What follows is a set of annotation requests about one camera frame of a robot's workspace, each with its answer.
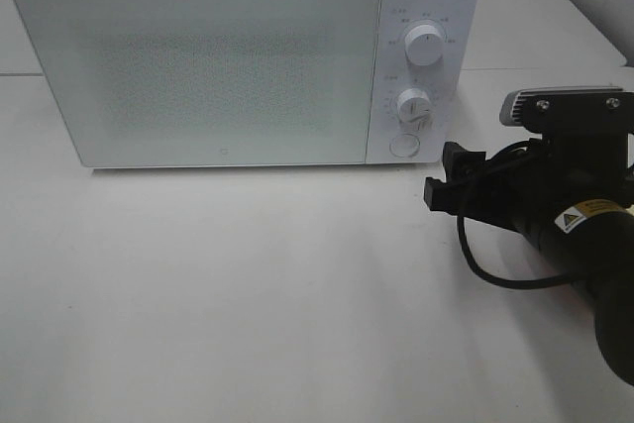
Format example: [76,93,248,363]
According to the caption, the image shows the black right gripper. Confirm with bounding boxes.
[423,134,628,238]

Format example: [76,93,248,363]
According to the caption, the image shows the round white door button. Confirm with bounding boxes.
[389,134,420,159]

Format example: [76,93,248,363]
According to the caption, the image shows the white microwave door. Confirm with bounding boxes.
[15,0,379,168]

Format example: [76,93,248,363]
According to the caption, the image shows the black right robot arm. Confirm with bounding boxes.
[424,134,633,383]

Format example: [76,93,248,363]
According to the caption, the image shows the lower white timer knob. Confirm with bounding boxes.
[396,88,432,123]

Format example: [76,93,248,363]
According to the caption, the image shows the upper white round knob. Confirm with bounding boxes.
[402,20,446,67]

